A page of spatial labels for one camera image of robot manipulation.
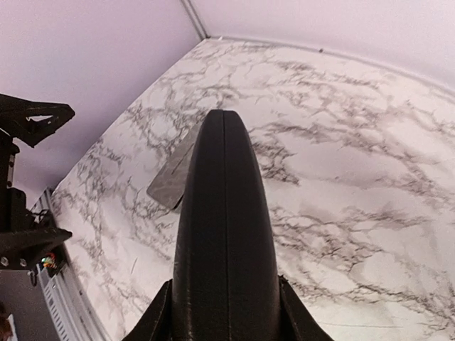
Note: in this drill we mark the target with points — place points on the grey marbled glasses case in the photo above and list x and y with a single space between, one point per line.
168 187

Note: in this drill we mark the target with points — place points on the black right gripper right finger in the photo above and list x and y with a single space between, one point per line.
297 323

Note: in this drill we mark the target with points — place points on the black glasses case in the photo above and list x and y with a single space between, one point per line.
225 282

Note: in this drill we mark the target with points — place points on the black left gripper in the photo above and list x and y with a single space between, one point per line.
31 122

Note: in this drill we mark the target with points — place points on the aluminium frame post left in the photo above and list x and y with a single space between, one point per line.
195 19

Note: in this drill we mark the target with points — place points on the aluminium front rail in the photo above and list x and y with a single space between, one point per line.
70 311

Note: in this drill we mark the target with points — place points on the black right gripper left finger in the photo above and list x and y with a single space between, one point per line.
155 323

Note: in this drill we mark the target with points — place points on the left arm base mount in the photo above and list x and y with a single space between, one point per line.
53 259

